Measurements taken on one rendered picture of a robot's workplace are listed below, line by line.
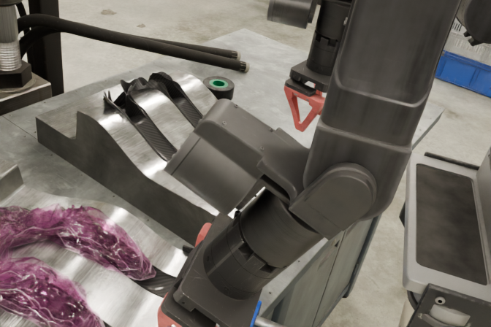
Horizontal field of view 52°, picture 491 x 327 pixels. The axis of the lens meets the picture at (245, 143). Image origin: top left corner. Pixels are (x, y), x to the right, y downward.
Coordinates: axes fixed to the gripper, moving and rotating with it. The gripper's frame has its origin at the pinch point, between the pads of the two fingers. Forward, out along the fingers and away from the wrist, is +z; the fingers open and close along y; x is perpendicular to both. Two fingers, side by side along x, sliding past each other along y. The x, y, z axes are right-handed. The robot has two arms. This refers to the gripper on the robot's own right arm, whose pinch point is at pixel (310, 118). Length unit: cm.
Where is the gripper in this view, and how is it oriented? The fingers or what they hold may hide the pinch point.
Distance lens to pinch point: 80.9
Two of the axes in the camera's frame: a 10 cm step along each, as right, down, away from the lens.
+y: -5.8, 3.8, -7.2
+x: 8.0, 4.4, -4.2
